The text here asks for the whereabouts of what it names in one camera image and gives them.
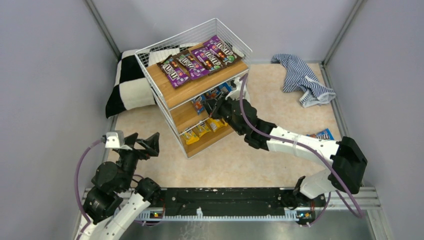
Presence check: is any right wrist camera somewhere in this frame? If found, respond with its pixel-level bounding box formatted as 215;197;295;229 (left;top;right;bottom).
225;74;250;101

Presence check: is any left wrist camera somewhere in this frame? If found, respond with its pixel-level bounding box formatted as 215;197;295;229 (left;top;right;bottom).
102;130;132;150

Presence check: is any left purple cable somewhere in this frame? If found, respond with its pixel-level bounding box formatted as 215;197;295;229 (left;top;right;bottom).
73;139;107;240

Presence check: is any blue candy bag floor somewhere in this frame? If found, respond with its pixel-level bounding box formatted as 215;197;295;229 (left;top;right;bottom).
204;87;221;100

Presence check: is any yellow candy bag back up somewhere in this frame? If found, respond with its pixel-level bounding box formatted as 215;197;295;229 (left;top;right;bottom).
181;128;200;145

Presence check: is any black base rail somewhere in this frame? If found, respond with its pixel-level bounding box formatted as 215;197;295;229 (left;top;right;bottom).
99;186;379;229

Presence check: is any yellow candy bag up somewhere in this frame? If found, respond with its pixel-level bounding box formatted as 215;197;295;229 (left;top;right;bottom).
181;128;200;145
193;121;211;138

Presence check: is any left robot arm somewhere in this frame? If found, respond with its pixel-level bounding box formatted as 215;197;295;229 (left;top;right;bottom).
73;130;161;240

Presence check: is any white wire shelf rack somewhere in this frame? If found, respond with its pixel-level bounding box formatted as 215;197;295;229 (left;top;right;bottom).
135;18;253;159

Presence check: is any yellow candy bag right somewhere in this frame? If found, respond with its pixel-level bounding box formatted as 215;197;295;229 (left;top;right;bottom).
220;118;228;127

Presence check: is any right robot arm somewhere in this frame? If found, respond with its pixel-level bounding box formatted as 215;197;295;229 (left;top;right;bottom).
201;94;368;210

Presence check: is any yellow candy bag front up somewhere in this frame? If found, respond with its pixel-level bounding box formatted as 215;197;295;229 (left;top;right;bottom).
193;121;211;138

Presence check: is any yellow candy bag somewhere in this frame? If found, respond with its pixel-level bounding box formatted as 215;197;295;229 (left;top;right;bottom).
220;118;228;127
206;118;225;133

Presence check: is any blue candy bag on shelf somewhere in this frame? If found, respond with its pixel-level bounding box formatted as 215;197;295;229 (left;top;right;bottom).
218;82;233;95

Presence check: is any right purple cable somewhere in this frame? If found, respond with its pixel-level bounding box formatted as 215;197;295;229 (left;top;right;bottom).
239;73;365;228

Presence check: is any purple candy bag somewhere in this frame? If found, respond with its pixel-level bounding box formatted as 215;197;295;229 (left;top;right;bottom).
203;35;242;67
156;55;191;89
175;50;210;80
191;47;226;75

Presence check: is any black white checkered pillow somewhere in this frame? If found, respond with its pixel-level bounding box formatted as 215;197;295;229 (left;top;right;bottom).
105;42;198;119

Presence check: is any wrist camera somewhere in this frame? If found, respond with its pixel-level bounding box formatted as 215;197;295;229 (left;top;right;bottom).
102;130;132;150
225;74;250;101

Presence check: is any purple candy bag front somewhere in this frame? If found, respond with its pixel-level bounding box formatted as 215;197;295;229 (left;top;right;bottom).
191;47;226;75

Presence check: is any blue striped cloth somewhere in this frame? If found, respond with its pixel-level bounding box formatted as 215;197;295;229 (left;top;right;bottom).
271;53;337;108

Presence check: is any purple cable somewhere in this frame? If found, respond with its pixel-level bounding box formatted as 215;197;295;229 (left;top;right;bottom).
239;73;365;228
73;139;107;240

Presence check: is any blue candy bag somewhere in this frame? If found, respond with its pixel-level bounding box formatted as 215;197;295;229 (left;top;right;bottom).
191;94;206;115
218;82;233;95
307;128;335;140

